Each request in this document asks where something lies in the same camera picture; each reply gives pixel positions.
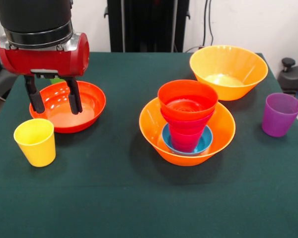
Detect black chair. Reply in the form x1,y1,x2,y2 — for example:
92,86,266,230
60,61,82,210
0,32,23,100

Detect pink plastic cup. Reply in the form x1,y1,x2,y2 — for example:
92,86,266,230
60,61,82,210
169,125,204,152

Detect large orange bowl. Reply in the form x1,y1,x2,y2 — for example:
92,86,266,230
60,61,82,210
189,45,268,102
139,97,236,167

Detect small red bowl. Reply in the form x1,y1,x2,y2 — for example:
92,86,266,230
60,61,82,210
157,79,219,121

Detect dark green tablecloth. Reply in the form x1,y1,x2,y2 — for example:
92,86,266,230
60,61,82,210
0,51,298,238

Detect purple plastic cup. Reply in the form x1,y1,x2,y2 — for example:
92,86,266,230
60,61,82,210
261,92,298,138

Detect black hanging cable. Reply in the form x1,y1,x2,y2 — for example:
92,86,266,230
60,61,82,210
185,0,214,52

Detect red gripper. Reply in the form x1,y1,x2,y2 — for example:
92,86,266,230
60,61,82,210
0,31,90,115

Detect blue plastic bowl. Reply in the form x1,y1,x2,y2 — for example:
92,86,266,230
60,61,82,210
161,123,214,156

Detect wide red bowl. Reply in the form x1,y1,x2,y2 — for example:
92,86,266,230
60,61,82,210
29,80,107,134

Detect yellow plastic cup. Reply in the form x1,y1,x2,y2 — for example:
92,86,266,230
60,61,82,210
13,118,57,168

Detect pink plastic bowl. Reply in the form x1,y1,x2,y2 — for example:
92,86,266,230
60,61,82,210
160,108,216,134

